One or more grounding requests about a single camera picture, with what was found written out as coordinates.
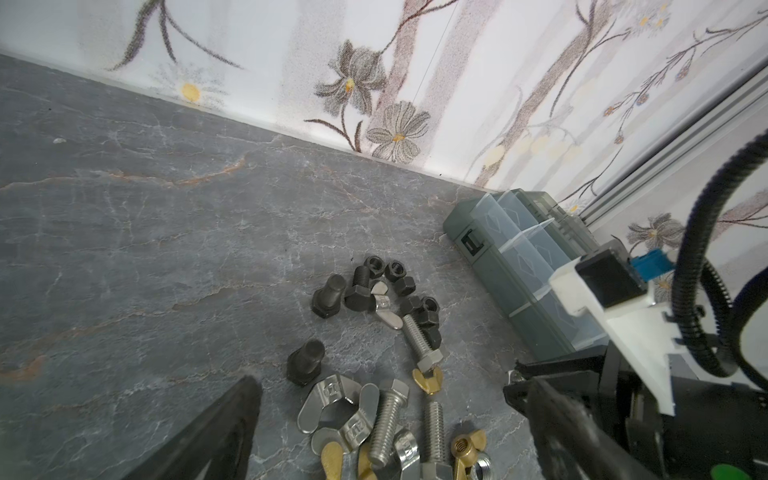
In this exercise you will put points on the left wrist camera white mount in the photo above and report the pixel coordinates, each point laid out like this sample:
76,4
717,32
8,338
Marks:
604,284

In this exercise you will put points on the black hex bolt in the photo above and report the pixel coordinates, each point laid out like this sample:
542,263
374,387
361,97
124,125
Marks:
326,301
358,297
305,364

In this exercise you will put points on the silver wing nut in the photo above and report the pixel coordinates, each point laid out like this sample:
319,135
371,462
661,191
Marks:
332,389
405,453
356,430
383,306

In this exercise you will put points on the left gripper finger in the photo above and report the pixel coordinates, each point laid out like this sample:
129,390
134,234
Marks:
215,445

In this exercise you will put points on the silver hex nut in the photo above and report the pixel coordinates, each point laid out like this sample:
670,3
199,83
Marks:
482,469

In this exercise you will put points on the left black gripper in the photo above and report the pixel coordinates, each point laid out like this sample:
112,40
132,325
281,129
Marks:
716,432

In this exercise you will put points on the black hex nut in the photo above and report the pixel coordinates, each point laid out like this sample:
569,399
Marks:
375,265
394,271
433,336
427,315
404,286

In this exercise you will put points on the brass wing nut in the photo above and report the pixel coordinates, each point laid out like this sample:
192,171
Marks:
430,382
365,470
466,449
332,460

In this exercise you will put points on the silver hex bolt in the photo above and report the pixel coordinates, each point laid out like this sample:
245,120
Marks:
394,395
436,465
427,357

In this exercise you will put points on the grey compartment organizer box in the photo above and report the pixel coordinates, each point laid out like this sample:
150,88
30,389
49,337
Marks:
514,242

